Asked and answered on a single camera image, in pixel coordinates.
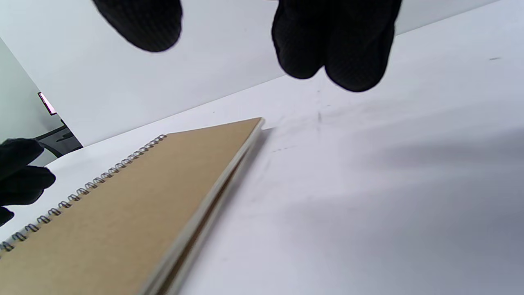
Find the person's right hand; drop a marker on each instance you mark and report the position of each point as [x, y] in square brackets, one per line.
[335, 37]

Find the person's left hand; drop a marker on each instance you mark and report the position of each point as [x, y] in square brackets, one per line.
[20, 180]

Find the black chair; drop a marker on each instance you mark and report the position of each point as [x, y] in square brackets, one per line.
[61, 141]

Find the small lit screen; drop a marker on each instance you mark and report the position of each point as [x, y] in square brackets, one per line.
[47, 103]

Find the brown spiral notebook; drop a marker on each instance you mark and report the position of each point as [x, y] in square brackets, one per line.
[123, 221]

